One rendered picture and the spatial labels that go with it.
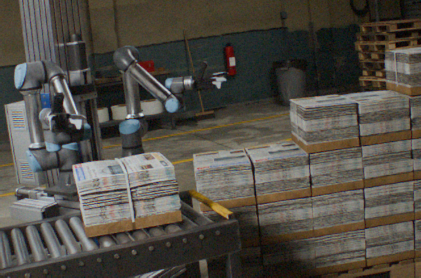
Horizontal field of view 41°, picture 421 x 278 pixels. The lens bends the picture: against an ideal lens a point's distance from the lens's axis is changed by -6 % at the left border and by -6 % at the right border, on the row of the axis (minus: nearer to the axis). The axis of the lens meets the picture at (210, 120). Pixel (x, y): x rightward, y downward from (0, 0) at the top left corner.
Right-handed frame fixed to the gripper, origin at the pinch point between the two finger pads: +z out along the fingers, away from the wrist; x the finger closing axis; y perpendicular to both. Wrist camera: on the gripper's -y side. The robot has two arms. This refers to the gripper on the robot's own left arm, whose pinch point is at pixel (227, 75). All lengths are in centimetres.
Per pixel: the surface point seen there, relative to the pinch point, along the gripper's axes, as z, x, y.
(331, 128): 53, 35, 24
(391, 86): 92, -3, 15
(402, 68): 96, 14, 1
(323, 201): 47, 41, 62
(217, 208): 2, 112, 27
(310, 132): 42, 37, 25
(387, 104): 85, 27, 16
